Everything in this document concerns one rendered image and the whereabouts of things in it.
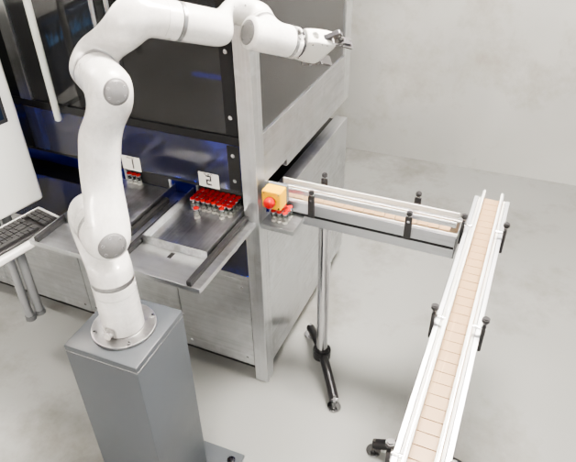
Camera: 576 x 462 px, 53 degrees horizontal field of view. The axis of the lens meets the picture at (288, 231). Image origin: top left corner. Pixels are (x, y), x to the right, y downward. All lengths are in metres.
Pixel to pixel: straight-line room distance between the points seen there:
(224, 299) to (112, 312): 0.85
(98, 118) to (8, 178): 1.19
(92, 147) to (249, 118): 0.65
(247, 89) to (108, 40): 0.60
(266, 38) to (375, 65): 2.75
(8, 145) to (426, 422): 1.81
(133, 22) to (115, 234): 0.50
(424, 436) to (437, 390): 0.14
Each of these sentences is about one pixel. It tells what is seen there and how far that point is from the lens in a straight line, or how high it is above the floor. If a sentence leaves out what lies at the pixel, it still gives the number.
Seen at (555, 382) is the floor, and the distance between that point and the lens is 2.93.
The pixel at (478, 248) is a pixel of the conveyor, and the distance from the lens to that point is 1.97.
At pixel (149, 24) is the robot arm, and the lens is 1.38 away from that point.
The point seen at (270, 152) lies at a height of 1.11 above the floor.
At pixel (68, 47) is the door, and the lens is 2.26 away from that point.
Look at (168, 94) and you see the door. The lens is 2.05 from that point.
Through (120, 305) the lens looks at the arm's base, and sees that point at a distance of 1.66.
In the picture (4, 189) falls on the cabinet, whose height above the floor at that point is 0.92.
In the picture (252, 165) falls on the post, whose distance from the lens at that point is 1.98.
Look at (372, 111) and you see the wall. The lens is 4.36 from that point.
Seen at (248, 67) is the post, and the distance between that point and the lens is 1.84.
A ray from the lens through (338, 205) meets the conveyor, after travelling 2.10.
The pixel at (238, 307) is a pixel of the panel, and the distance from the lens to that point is 2.43.
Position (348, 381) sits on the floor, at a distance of 2.71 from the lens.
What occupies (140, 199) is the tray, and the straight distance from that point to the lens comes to 2.32.
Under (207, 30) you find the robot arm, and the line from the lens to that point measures 1.44.
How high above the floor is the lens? 2.07
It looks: 35 degrees down
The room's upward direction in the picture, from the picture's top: 1 degrees counter-clockwise
